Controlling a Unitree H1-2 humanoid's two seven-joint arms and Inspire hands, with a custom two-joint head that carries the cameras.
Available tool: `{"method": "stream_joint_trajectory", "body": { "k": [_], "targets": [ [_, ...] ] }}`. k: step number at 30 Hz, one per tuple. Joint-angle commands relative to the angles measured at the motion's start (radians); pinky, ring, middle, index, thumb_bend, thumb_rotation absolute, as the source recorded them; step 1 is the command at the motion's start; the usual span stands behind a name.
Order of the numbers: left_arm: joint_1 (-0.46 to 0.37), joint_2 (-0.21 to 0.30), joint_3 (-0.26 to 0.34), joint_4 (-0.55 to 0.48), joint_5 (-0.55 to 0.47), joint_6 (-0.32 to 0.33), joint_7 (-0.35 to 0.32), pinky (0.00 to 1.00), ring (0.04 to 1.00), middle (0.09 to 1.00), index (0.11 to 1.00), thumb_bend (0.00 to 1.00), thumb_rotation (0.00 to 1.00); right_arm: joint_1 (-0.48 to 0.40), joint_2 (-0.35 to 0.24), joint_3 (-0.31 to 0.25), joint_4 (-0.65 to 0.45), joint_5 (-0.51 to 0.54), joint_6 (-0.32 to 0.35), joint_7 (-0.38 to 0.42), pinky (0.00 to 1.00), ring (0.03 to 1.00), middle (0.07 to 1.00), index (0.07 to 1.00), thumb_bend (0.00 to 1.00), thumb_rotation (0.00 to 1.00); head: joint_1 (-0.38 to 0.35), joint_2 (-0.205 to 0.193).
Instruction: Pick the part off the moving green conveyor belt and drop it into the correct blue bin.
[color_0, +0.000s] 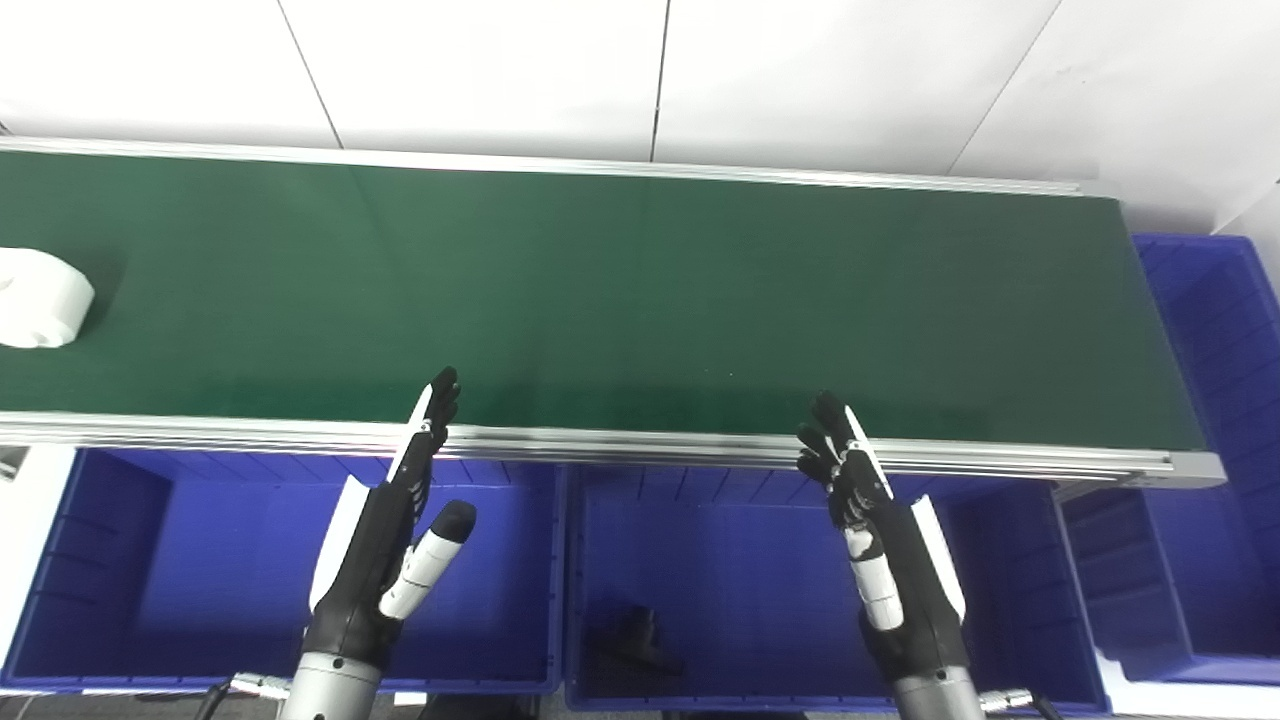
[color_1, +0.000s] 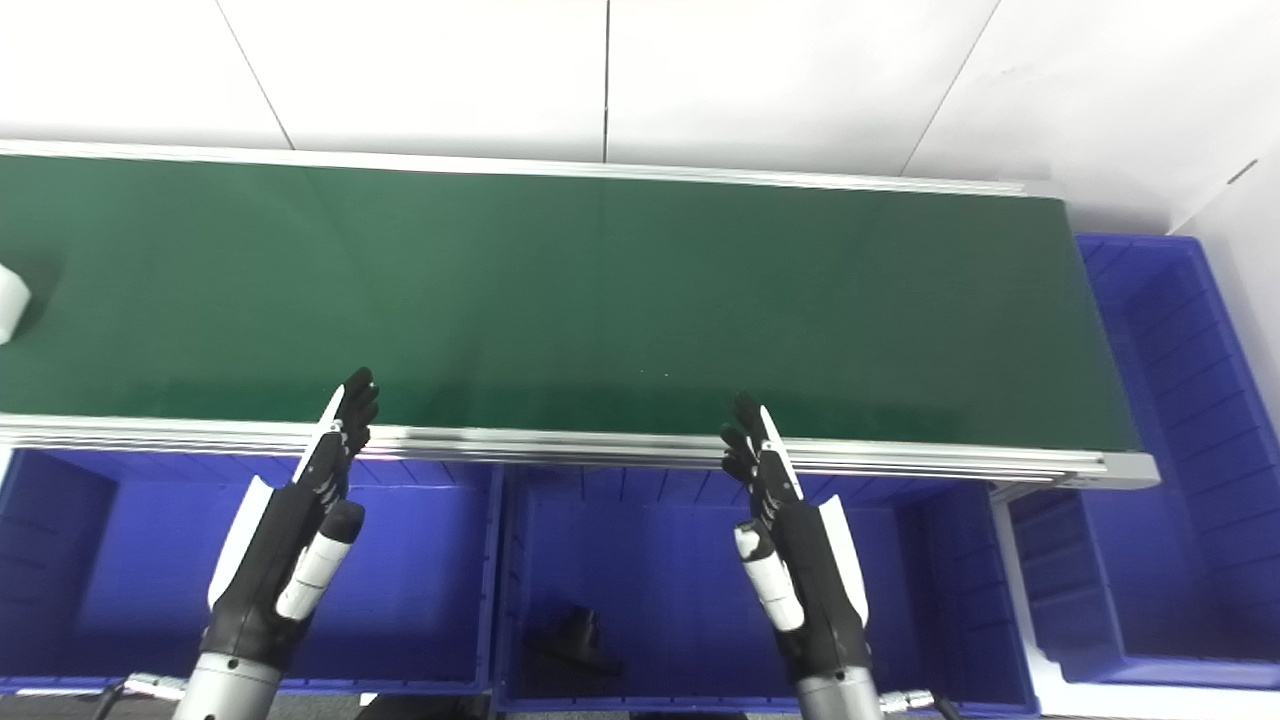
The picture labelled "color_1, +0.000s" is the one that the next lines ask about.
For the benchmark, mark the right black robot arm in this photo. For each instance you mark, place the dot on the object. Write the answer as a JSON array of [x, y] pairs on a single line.
[[838, 698]]

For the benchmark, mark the black plastic part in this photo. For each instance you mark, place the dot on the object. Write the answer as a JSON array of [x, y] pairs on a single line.
[[578, 645]]

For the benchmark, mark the white plastic part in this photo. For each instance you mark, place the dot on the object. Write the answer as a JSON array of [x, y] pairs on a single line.
[[10, 300]]

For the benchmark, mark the blue plastic bin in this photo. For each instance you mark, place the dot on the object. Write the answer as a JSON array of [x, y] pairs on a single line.
[[420, 580], [1190, 420], [660, 560]]

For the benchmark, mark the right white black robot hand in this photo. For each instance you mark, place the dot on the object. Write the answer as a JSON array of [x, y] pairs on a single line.
[[810, 580]]

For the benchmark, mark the green conveyor belt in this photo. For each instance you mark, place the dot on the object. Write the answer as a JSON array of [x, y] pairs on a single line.
[[600, 447], [620, 300]]

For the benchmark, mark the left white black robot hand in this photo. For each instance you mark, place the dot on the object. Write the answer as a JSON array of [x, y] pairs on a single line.
[[270, 560]]

